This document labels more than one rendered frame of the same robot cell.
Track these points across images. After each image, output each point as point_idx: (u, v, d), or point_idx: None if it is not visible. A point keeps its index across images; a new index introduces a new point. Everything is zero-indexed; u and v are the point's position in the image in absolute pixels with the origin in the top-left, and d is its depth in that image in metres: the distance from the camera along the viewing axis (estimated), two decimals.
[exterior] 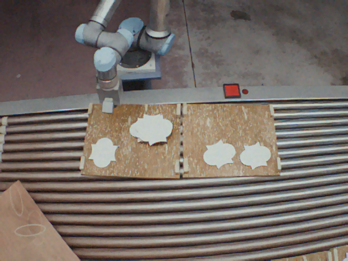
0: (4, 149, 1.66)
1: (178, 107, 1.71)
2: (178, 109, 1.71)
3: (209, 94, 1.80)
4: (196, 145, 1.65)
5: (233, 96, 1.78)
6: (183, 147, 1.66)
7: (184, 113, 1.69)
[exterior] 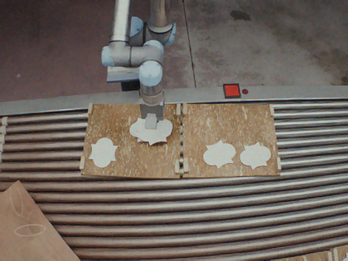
0: (4, 149, 1.66)
1: (178, 107, 1.71)
2: (178, 109, 1.71)
3: (209, 94, 1.80)
4: (196, 145, 1.65)
5: (233, 96, 1.78)
6: (183, 147, 1.66)
7: (184, 113, 1.69)
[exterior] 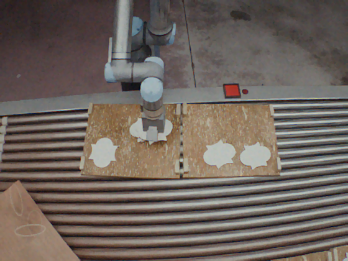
0: (4, 149, 1.66)
1: (178, 107, 1.71)
2: (178, 109, 1.71)
3: (209, 94, 1.80)
4: (196, 145, 1.65)
5: (233, 96, 1.78)
6: (183, 147, 1.66)
7: (184, 113, 1.69)
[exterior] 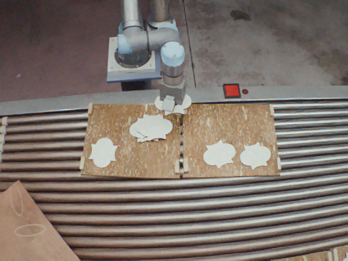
0: (4, 149, 1.66)
1: None
2: None
3: (209, 94, 1.80)
4: (196, 145, 1.65)
5: (233, 96, 1.78)
6: (183, 147, 1.66)
7: (184, 113, 1.69)
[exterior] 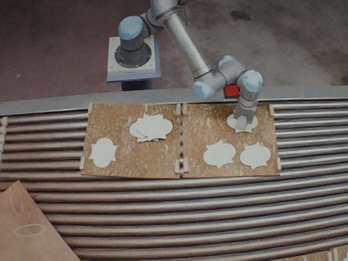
0: (4, 149, 1.66)
1: (178, 107, 1.71)
2: (178, 109, 1.71)
3: None
4: (196, 145, 1.65)
5: (233, 96, 1.78)
6: (183, 147, 1.66)
7: (184, 113, 1.69)
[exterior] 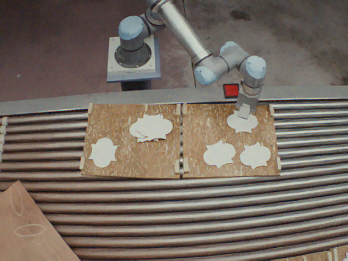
0: (4, 149, 1.66)
1: (178, 107, 1.71)
2: (178, 109, 1.71)
3: (209, 94, 1.80)
4: (196, 145, 1.65)
5: (233, 96, 1.78)
6: (183, 147, 1.66)
7: (184, 113, 1.69)
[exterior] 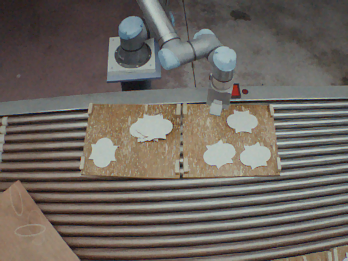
0: (4, 149, 1.66)
1: (178, 107, 1.71)
2: (178, 109, 1.71)
3: None
4: (196, 145, 1.65)
5: (233, 96, 1.78)
6: (183, 147, 1.66)
7: (184, 113, 1.69)
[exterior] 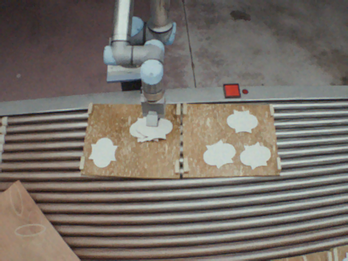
0: (4, 149, 1.66)
1: (178, 107, 1.71)
2: (178, 109, 1.71)
3: (209, 94, 1.80)
4: (196, 145, 1.65)
5: (233, 96, 1.78)
6: (183, 147, 1.66)
7: (184, 113, 1.69)
